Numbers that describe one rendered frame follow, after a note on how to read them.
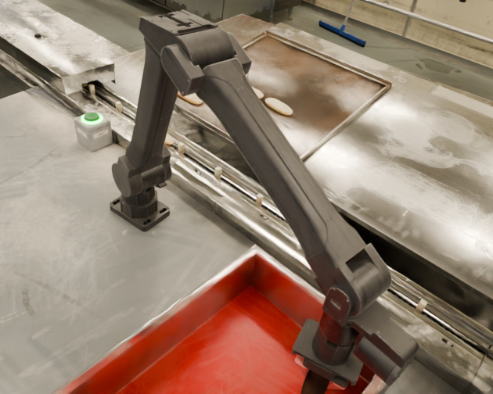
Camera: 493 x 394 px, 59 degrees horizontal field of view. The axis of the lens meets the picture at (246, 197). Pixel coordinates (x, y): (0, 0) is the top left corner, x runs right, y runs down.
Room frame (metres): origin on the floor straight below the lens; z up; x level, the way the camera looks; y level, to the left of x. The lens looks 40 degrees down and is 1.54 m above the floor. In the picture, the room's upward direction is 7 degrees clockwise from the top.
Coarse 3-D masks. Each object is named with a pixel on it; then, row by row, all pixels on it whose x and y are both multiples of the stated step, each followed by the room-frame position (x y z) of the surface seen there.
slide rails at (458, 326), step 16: (96, 96) 1.19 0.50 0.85; (112, 96) 1.21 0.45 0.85; (128, 112) 1.13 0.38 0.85; (176, 144) 0.99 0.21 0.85; (192, 160) 0.93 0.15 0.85; (208, 160) 0.94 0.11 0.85; (224, 176) 0.88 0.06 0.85; (240, 192) 0.82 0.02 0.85; (256, 192) 0.83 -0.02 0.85; (272, 208) 0.78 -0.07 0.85; (288, 224) 0.73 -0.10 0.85; (400, 288) 0.58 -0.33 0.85; (432, 304) 0.56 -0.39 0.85; (448, 320) 0.52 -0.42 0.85; (448, 336) 0.49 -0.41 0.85; (480, 336) 0.49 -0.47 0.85
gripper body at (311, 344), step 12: (312, 324) 0.41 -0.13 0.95; (300, 336) 0.38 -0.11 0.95; (312, 336) 0.39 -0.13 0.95; (324, 336) 0.35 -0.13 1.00; (300, 348) 0.36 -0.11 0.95; (312, 348) 0.36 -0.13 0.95; (324, 348) 0.35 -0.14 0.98; (336, 348) 0.34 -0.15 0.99; (348, 348) 0.34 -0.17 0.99; (312, 360) 0.35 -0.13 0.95; (324, 360) 0.34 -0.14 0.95; (336, 360) 0.34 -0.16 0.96; (348, 360) 0.35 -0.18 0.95; (360, 360) 0.35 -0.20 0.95; (336, 372) 0.33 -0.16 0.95; (348, 372) 0.33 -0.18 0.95
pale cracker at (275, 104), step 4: (268, 100) 1.16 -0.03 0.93; (272, 100) 1.16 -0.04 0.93; (276, 100) 1.16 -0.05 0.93; (268, 104) 1.14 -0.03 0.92; (272, 104) 1.14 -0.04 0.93; (276, 104) 1.14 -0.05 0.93; (280, 104) 1.14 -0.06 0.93; (284, 104) 1.14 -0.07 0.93; (272, 108) 1.13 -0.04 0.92; (276, 108) 1.12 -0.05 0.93; (280, 108) 1.12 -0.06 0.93; (284, 108) 1.12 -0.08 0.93; (288, 108) 1.12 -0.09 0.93; (280, 112) 1.11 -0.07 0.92; (284, 112) 1.11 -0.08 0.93; (288, 112) 1.11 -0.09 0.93; (292, 112) 1.11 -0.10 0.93
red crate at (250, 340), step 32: (224, 320) 0.48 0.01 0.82; (256, 320) 0.49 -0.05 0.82; (288, 320) 0.50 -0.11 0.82; (192, 352) 0.40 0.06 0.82; (224, 352) 0.41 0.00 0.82; (256, 352) 0.42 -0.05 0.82; (288, 352) 0.43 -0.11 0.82; (128, 384) 0.33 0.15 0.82; (160, 384) 0.34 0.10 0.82; (192, 384) 0.35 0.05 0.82; (224, 384) 0.35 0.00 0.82; (256, 384) 0.36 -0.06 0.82; (288, 384) 0.37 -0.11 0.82
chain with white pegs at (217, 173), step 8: (120, 104) 1.14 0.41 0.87; (184, 144) 0.97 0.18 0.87; (184, 152) 0.97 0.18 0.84; (216, 168) 0.88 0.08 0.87; (216, 176) 0.88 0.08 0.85; (256, 200) 0.80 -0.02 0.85; (264, 208) 0.79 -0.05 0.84; (400, 296) 0.57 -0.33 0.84; (408, 304) 0.56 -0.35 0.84; (424, 304) 0.54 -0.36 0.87; (432, 320) 0.53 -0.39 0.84; (448, 328) 0.51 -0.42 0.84; (456, 336) 0.50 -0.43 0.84; (472, 344) 0.48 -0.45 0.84; (480, 352) 0.47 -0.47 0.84
